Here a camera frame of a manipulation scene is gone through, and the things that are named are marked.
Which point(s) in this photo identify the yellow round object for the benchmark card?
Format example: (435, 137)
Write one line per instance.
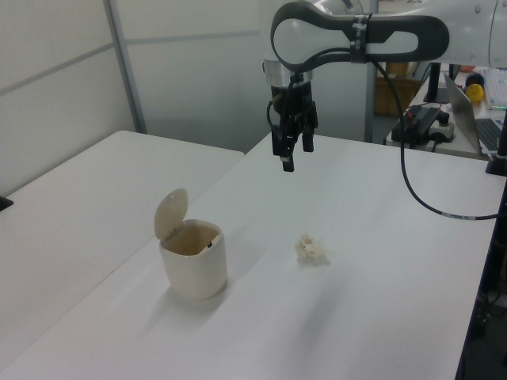
(474, 93)

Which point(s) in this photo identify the grey partition post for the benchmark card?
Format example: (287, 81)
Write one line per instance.
(126, 67)

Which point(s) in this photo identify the black power supply box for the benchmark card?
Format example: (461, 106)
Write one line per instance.
(424, 118)

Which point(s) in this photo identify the black table clamp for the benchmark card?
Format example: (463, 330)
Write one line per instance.
(4, 202)

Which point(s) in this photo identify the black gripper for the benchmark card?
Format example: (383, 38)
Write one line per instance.
(295, 99)

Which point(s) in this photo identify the brown wooden cabinet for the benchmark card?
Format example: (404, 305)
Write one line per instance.
(390, 97)

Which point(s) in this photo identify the black vertical frame pole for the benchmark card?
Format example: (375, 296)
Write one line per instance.
(489, 277)

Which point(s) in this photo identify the white paper trash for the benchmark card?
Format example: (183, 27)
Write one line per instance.
(311, 250)

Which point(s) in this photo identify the silver laptop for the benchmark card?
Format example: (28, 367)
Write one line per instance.
(471, 118)

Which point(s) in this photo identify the small white bin with lid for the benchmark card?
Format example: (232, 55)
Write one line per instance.
(194, 261)

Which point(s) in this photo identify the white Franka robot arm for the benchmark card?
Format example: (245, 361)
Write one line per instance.
(396, 35)

